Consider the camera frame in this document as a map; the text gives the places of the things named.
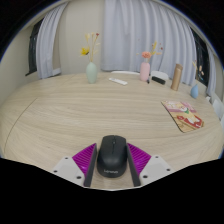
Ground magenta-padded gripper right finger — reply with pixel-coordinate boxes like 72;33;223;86
125;143;174;188

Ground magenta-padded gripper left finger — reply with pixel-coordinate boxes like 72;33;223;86
52;143;98;188

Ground black computer mouse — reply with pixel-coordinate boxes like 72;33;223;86
96;134;128;179

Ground dark window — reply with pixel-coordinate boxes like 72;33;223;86
189;28;210;88
25;18;44;77

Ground green vase with dried flowers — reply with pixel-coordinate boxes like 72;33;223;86
79;32;101;85

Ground narrow white curtain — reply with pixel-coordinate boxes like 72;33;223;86
35;2;69;80
205;46;218;98

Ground white remote control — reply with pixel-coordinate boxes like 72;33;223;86
108;77;129;86

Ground white and blue chairs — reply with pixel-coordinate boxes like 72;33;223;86
205;93;224;158

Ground wide white curtain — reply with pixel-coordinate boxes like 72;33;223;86
100;0;198;87

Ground pink vase with flowers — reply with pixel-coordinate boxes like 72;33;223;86
137;40;164;83

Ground bronze thermos bottle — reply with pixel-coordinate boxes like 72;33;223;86
170;63;184;92

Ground blue vase with dried flowers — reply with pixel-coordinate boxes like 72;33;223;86
189;59;206;100

